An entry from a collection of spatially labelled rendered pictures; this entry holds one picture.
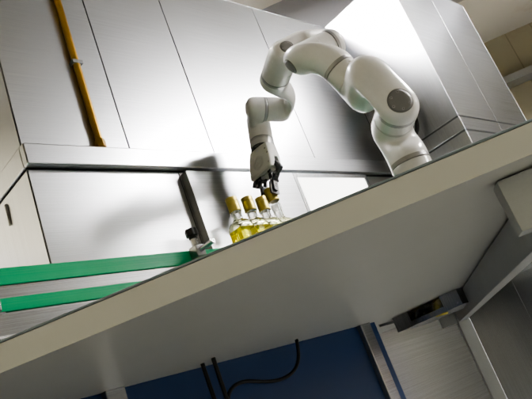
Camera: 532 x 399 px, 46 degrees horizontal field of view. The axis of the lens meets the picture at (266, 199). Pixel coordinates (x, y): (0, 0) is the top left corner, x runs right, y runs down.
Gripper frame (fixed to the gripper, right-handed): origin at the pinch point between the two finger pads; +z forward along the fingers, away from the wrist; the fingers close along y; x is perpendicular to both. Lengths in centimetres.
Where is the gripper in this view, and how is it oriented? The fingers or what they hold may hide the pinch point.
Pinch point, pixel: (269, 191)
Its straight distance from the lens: 189.2
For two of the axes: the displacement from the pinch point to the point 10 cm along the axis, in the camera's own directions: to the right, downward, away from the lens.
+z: 1.4, 8.6, -5.0
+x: 7.7, 2.2, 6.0
